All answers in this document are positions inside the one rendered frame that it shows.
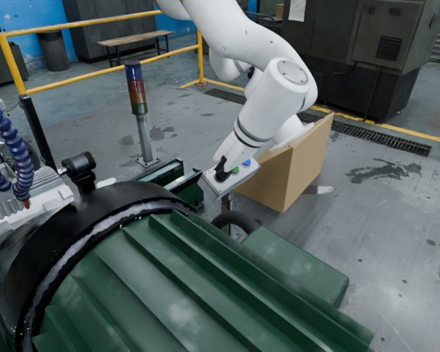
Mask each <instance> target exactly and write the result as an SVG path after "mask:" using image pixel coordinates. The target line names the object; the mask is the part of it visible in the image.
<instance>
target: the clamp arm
mask: <svg viewBox="0 0 440 352"><path fill-rule="evenodd" d="M18 97H19V99H20V103H19V106H20V107H21V108H22V109H23V110H24V113H25V115H26V117H27V120H28V123H29V125H30V127H31V130H32V133H33V135H34V137H35V140H36V143H37V145H38V148H39V150H40V153H41V156H40V158H41V161H42V162H43V163H45V166H47V167H48V166H49V167H51V168H52V169H53V170H54V171H55V172H56V173H57V174H58V175H59V176H60V178H61V176H62V175H61V174H62V172H60V173H59V171H60V169H57V167H56V164H55V162H54V159H53V156H52V153H51V151H50V148H49V145H48V143H47V140H46V137H45V134H44V132H43V128H42V126H41V123H40V121H39V118H38V115H37V113H36V109H35V107H34V104H33V101H32V99H31V97H30V96H29V95H28V94H22V95H19V96H18Z"/></svg>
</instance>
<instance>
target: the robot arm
mask: <svg viewBox="0 0 440 352"><path fill-rule="evenodd" d="M153 2H154V4H155V5H156V7H157V8H158V9H159V10H160V11H161V12H162V13H163V14H165V15H167V16H168V17H171V18H173V19H176V20H188V21H193V23H194V24H195V25H196V27H197V28H198V30H199V32H200V33H201V35H202V36H203V38H204V39H205V41H206V43H207V44H208V45H209V47H210V51H209V59H210V67H211V69H212V72H213V74H214V75H215V76H216V78H217V79H218V80H220V81H222V82H229V81H231V80H234V79H235V78H236V77H238V76H239V75H241V74H242V73H243V72H245V71H246V70H247V69H249V68H250V67H252V66H254V67H255V70H254V74H253V75H252V77H251V79H250V80H249V81H248V83H247V85H246V87H245V88H244V95H245V97H246V99H247V102H246V103H245V104H244V107H243V108H242V110H241V111H240V113H239V115H238V116H237V118H236V120H235V123H234V131H232V132H231V134H230V135H229V136H228V137H227V138H226V139H225V140H224V142H223V143H222V144H221V146H220V148H219V149H218V150H217V152H216V154H215V155H214V156H213V160H214V161H218V160H219V159H221V161H220V162H219V164H218V165H217V166H216V168H215V169H214V170H215V171H216V174H217V175H218V176H219V177H220V178H221V179H222V181H225V180H226V179H228V178H229V177H230V175H231V174H232V173H233V170H234V169H236V167H238V166H239V165H240V164H242V163H244V162H245V161H246V160H248V159H249V158H251V157H252V156H253V155H254V153H255V152H256V150H257V149H258V148H259V147H262V146H265V145H267V144H268V143H269V141H271V139H273V141H274V143H275V145H274V146H273V147H271V148H270V149H269V152H270V153H272V152H275V151H277V150H278V149H280V148H282V147H284V146H285V145H287V144H288V143H290V142H292V141H294V140H295V139H297V138H299V137H300V136H301V135H303V134H304V133H306V132H307V131H308V130H309V129H311V128H312V127H313V126H314V123H313V122H312V123H310V124H308V125H306V126H303V125H302V123H301V121H300V120H299V118H298V116H297V115H296V114H297V113H299V112H302V111H304V110H306V109H307V108H310V107H311V106H312V105H313V104H314V103H315V101H316V99H317V96H318V89H317V86H316V83H315V80H314V78H313V76H312V75H311V73H310V72H309V69H308V68H307V67H306V65H305V63H304V62H303V61H302V60H301V58H300V56H299V55H298V54H297V52H296V51H295V50H294V49H293V48H292V47H291V46H290V45H289V44H288V43H287V42H286V41H285V40H284V39H283V38H282V37H280V36H279V35H277V34H276V33H274V32H273V31H270V30H269V29H267V28H265V27H262V26H261V25H259V24H256V23H255V22H252V21H251V20H250V19H249V18H248V17H247V16H246V15H245V14H244V13H243V11H242V9H241V8H240V6H239V5H238V3H237V2H236V0H153Z"/></svg>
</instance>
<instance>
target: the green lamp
mask: <svg viewBox="0 0 440 352"><path fill-rule="evenodd" d="M131 109H132V112H133V113H134V114H143V113H146V112H147V102H146V101H145V102H144V103H132V102H131Z"/></svg>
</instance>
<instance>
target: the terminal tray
mask: <svg viewBox="0 0 440 352"><path fill-rule="evenodd" d="M1 165H3V167H0V171H1V174H2V175H4V176H5V177H6V179H9V180H11V179H15V180H14V181H12V186H11V188H10V190H9V191H7V192H0V220H4V217H5V216H7V217H10V216H11V214H12V213H13V214H17V211H18V210H19V211H23V210H24V209H23V208H25V206H24V205H23V204H22V202H21V201H19V200H17V199H16V196H15V195H14V193H13V184H14V183H15V182H17V181H18V176H17V175H16V174H15V173H14V172H13V171H12V169H11V168H10V167H9V166H8V165H7V163H2V164H0V166H1Z"/></svg>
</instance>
